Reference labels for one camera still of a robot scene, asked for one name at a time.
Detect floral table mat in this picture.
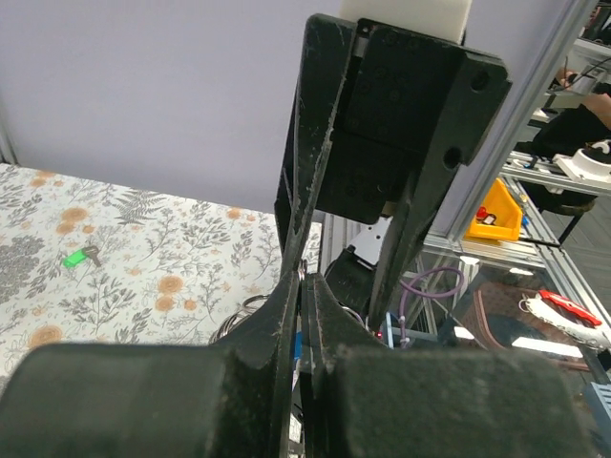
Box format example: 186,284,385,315
0,161,324,383

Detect yellow storage bin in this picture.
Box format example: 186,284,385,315
465,178,523,241

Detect green key tag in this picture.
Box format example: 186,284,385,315
62,250,89,269

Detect operator hand in background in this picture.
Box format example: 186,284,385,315
581,94,611,129

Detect blue key tag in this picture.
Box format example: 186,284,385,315
292,331,302,371

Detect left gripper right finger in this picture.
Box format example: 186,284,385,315
302,274,595,457

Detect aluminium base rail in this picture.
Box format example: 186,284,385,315
319,152,611,344

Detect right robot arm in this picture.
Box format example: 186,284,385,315
274,14,511,326

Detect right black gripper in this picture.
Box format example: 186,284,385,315
274,13,511,329

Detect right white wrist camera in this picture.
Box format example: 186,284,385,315
338,0,472,44

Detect white round device on bench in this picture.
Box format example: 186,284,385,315
553,139,610,185

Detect silver key on green tag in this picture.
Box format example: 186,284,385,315
82,245,101,267

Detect red utility knife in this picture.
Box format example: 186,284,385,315
537,289,602,327

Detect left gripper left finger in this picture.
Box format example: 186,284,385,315
1,273,300,457

